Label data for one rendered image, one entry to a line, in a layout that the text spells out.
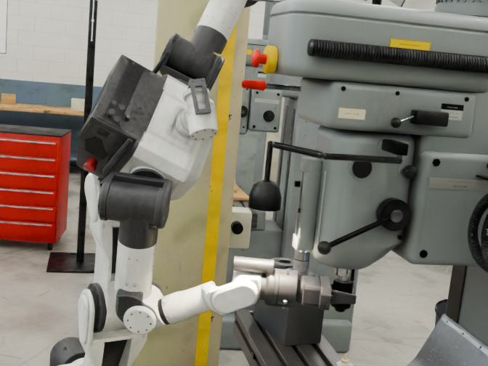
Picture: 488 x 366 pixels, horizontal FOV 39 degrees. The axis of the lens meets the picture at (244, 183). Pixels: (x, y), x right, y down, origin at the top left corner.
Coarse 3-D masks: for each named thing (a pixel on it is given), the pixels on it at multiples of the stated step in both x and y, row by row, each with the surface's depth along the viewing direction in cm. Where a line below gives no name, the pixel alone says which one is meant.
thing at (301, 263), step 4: (296, 256) 199; (300, 256) 199; (304, 256) 199; (308, 256) 199; (296, 260) 200; (300, 260) 199; (304, 260) 199; (308, 260) 200; (296, 264) 200; (300, 264) 199; (304, 264) 199; (308, 264) 200; (296, 268) 200; (300, 268) 199; (304, 268) 200; (308, 268) 201; (300, 272) 200; (304, 272) 200
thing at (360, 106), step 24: (312, 96) 154; (336, 96) 143; (360, 96) 144; (384, 96) 145; (408, 96) 146; (432, 96) 147; (456, 96) 148; (312, 120) 154; (336, 120) 144; (360, 120) 145; (384, 120) 146; (408, 120) 147; (456, 120) 149
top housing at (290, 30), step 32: (288, 0) 146; (320, 0) 138; (288, 32) 142; (320, 32) 138; (352, 32) 140; (384, 32) 141; (416, 32) 143; (448, 32) 144; (480, 32) 146; (288, 64) 142; (320, 64) 140; (352, 64) 141; (384, 64) 142
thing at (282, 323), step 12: (276, 264) 207; (288, 264) 208; (300, 276) 198; (312, 276) 199; (264, 312) 210; (276, 312) 202; (288, 312) 196; (300, 312) 197; (312, 312) 199; (264, 324) 209; (276, 324) 202; (288, 324) 197; (300, 324) 198; (312, 324) 200; (276, 336) 202; (288, 336) 197; (300, 336) 199; (312, 336) 201
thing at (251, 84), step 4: (244, 80) 160; (248, 80) 160; (252, 80) 160; (244, 84) 159; (248, 84) 160; (252, 84) 160; (256, 84) 160; (260, 84) 160; (264, 84) 160; (268, 84) 161; (272, 84) 161; (276, 84) 162; (280, 84) 162; (244, 88) 160; (248, 88) 160; (252, 88) 160; (256, 88) 160; (260, 88) 160; (264, 88) 160; (268, 88) 161; (272, 88) 162; (276, 88) 162; (280, 88) 162; (284, 88) 162; (288, 88) 162; (292, 88) 162; (296, 88) 163; (300, 88) 163
